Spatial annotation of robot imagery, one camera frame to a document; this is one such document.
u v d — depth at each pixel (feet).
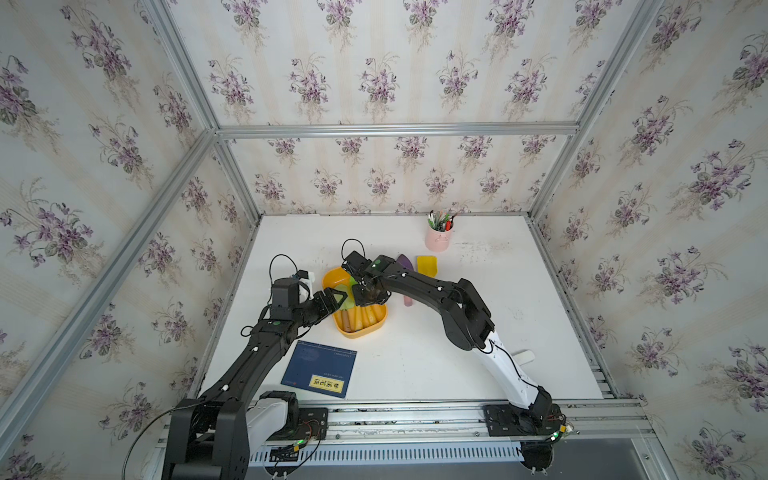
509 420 2.33
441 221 3.38
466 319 1.90
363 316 2.98
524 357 2.68
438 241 3.41
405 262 3.42
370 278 2.31
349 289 2.88
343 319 2.95
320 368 2.69
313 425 2.36
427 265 3.43
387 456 2.51
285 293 2.12
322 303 2.44
